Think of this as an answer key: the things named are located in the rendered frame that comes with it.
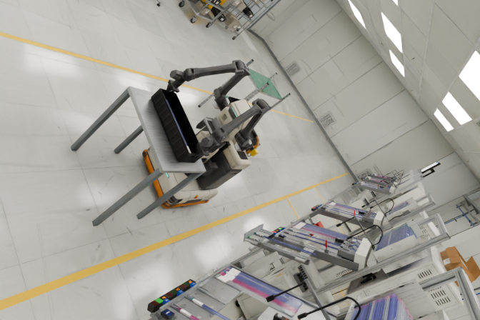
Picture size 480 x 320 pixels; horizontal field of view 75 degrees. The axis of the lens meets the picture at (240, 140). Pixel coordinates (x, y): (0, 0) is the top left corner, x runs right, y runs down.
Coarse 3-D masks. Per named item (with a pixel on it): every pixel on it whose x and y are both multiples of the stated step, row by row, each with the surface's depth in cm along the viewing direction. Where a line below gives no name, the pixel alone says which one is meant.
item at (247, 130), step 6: (258, 102) 219; (264, 102) 219; (264, 108) 217; (270, 108) 225; (258, 114) 229; (252, 120) 233; (258, 120) 233; (246, 126) 238; (252, 126) 236; (240, 132) 243; (246, 132) 240; (246, 138) 242
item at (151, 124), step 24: (120, 96) 226; (144, 96) 228; (96, 120) 238; (144, 120) 212; (72, 144) 251; (120, 144) 284; (168, 144) 217; (168, 168) 202; (192, 168) 223; (168, 192) 248
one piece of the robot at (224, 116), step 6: (222, 108) 269; (228, 108) 267; (222, 114) 268; (228, 114) 264; (222, 120) 268; (228, 120) 264; (204, 132) 280; (234, 132) 259; (198, 138) 280; (228, 138) 272; (234, 138) 262; (216, 150) 278; (204, 156) 276; (210, 156) 282; (204, 162) 288
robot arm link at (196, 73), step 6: (234, 60) 233; (240, 60) 234; (210, 66) 228; (216, 66) 229; (222, 66) 229; (228, 66) 229; (234, 66) 230; (186, 72) 225; (192, 72) 226; (198, 72) 225; (204, 72) 226; (210, 72) 228; (216, 72) 229; (222, 72) 231; (228, 72) 232; (234, 72) 233; (240, 72) 230
